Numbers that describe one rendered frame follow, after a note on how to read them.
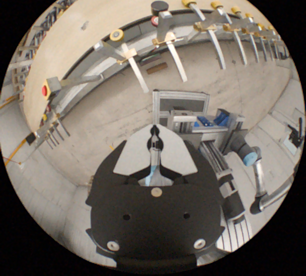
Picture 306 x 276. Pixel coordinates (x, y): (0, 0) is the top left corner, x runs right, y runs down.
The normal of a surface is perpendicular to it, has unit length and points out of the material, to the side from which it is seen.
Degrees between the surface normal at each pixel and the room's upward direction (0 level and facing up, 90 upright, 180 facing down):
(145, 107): 0
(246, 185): 90
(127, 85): 0
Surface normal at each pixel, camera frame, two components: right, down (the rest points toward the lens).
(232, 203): -0.71, -0.63
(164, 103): -0.01, 0.46
